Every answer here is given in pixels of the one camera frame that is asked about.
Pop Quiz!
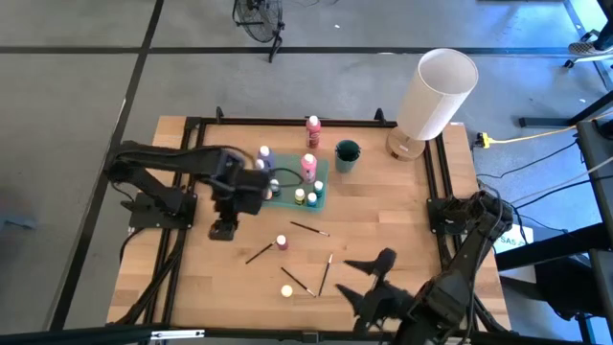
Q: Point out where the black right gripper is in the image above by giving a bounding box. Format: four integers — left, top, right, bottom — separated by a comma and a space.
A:
334, 247, 418, 336

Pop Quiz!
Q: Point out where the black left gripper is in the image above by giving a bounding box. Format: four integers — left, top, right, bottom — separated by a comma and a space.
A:
209, 165, 272, 242

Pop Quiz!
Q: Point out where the large blue paint bottle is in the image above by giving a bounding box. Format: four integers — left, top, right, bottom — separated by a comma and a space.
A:
257, 145, 277, 170

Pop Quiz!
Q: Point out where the large pink paint bottle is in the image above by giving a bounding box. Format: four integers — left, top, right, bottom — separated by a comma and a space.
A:
300, 152, 318, 185

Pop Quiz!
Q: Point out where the large red paint bottle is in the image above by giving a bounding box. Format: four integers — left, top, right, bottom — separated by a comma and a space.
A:
305, 114, 323, 150

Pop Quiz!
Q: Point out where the translucent teal plastic bin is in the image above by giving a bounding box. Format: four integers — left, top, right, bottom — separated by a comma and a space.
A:
258, 152, 330, 212

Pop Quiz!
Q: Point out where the dark green plastic cup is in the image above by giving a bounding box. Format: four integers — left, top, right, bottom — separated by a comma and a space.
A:
333, 138, 362, 173

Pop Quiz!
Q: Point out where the white labelled box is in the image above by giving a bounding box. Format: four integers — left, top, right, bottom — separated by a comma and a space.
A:
492, 232, 535, 255

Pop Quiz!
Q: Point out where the black floor fan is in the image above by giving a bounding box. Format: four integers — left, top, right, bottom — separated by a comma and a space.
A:
232, 0, 286, 64

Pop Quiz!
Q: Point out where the white shade wooden base lamp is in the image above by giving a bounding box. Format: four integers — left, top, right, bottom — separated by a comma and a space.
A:
385, 47, 480, 163

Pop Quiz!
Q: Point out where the person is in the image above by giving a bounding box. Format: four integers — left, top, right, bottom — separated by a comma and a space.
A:
568, 21, 613, 57

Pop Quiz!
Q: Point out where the black left camera cable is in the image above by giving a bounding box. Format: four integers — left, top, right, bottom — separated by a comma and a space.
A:
267, 166, 306, 187

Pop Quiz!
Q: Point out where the black aluminium rig frame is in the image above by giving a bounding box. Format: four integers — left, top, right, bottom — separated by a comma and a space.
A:
0, 105, 613, 345

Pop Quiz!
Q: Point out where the black cable bundle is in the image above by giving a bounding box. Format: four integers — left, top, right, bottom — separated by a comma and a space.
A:
114, 228, 188, 328
438, 234, 509, 334

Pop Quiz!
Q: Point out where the silver frame bracket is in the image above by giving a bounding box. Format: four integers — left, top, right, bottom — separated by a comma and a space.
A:
150, 329, 206, 340

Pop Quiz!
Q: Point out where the yellow extension cord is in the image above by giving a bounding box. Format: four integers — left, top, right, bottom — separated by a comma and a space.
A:
476, 110, 613, 150

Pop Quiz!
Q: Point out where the neighbouring black rig frame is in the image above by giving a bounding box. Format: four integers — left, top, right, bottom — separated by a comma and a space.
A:
492, 88, 613, 345

